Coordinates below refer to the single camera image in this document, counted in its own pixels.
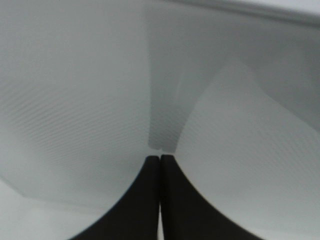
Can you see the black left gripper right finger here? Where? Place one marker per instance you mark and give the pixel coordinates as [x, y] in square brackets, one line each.
[186, 215]

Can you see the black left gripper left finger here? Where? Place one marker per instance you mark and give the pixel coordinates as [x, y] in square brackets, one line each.
[136, 215]

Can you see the white microwave door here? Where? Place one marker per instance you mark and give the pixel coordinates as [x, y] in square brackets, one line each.
[75, 100]

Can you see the white microwave oven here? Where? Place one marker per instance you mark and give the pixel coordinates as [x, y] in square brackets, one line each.
[275, 10]

